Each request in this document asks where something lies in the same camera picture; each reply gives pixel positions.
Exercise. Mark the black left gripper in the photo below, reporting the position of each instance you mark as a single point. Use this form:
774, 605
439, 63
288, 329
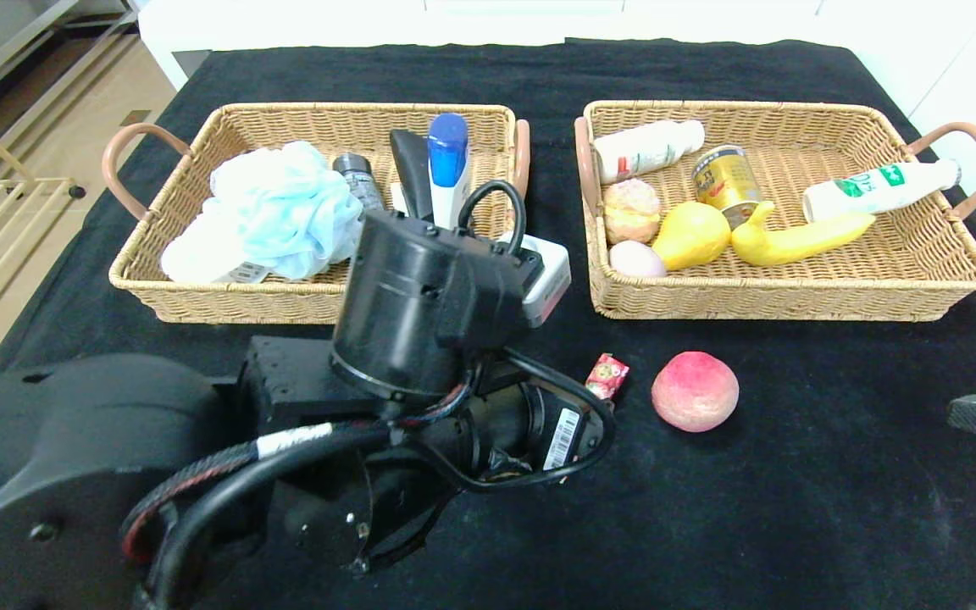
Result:
565, 438

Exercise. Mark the red Hi-Chew candy pack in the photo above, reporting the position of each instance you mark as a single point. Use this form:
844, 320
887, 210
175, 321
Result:
608, 377

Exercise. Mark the pink peach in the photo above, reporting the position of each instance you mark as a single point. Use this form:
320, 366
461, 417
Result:
695, 394

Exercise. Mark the pale pink round ball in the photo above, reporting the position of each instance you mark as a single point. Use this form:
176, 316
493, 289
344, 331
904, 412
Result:
636, 260

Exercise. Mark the white milk bottle green label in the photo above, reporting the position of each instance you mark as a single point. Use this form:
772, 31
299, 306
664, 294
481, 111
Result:
869, 191

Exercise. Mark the yellow banana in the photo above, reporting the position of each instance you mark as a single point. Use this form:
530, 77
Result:
793, 246

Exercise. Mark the white marker yellow cap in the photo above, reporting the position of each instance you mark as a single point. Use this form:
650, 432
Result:
398, 199

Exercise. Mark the gold drink can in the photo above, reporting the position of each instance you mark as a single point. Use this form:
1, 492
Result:
725, 180

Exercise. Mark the light blue bath loofah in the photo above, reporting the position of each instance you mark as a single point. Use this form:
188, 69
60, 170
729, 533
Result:
285, 207

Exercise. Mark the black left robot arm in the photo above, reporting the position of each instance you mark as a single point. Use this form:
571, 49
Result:
412, 305

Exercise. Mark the black tablecloth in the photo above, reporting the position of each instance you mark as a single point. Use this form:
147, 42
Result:
793, 525

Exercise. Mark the pink cream puff bun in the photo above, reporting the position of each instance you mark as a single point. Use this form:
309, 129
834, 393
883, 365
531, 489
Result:
630, 212

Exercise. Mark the yellow pear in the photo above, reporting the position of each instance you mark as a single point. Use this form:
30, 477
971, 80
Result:
691, 237

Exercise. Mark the white shampoo bottle blue cap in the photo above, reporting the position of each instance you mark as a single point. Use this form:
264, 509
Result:
449, 169

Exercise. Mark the white bottle with red label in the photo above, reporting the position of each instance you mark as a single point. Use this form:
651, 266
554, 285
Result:
645, 151

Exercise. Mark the black squeeze tube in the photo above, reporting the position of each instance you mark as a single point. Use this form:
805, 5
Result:
413, 169

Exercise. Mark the grey squeeze tube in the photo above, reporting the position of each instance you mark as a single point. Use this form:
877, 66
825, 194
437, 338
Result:
361, 178

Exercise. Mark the white cabinet front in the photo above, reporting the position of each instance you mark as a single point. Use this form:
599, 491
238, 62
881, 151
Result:
962, 85

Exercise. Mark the white round plastic container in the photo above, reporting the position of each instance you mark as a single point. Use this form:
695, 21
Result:
196, 254

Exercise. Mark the brown floor outlet plate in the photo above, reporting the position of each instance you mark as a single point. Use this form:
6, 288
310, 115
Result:
134, 117

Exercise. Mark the white table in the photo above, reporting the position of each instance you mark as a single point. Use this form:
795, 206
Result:
191, 25

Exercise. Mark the beige wooden rack on wheels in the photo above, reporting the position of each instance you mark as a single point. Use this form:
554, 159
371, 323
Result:
30, 180

